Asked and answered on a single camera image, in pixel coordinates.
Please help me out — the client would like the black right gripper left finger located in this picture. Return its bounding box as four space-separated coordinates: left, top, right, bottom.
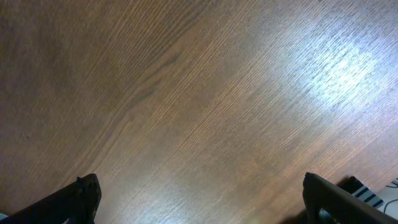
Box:
1 174 101 224

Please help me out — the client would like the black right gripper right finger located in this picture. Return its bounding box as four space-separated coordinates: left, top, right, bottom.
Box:
303 172 397 224

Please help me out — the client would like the striped white object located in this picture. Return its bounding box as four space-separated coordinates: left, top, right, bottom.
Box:
338 176 398 219

